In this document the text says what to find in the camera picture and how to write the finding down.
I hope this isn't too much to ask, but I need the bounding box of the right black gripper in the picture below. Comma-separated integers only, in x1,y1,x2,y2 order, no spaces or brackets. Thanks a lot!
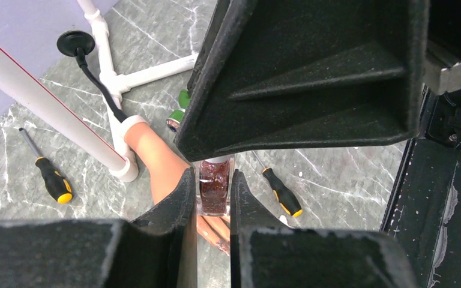
424,1,461,150

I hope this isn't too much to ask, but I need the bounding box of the nail polish bottle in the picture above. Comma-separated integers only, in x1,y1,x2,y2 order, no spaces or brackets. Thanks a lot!
196,155,234,217

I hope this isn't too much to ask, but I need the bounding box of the black suction mount stalk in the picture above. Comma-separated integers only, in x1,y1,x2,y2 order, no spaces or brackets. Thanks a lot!
56,30,128,124

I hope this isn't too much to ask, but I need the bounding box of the white PVC pipe frame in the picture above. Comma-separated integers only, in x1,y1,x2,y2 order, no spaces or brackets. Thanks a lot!
0,0,199,183

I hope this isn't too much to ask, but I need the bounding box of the mannequin practice hand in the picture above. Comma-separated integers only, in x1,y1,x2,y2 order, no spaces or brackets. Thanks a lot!
120,115,231,256

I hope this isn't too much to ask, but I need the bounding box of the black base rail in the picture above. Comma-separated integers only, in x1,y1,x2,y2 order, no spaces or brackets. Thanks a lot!
381,139,461,287

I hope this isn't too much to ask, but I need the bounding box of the black yellow screwdriver far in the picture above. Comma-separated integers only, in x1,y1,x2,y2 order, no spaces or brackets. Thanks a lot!
18,127,73,204

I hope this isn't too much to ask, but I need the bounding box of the black yellow screwdriver near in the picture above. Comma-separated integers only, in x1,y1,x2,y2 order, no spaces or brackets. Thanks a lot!
252,151,303,218

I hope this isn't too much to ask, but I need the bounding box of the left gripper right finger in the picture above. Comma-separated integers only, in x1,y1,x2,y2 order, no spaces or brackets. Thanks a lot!
230,171,418,287

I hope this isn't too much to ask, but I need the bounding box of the green hose nozzle fitting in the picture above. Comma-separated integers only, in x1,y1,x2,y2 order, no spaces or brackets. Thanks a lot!
166,89,190,133

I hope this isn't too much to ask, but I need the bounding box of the black yellow screwdriver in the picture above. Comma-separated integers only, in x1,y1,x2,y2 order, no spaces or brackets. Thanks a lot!
252,151,303,218
18,127,73,204

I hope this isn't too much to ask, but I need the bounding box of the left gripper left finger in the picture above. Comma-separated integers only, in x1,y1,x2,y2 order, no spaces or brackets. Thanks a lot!
0,169,197,287

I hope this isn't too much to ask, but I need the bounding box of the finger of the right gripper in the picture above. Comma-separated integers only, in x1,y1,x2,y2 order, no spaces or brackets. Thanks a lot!
187,0,230,95
175,1,429,161

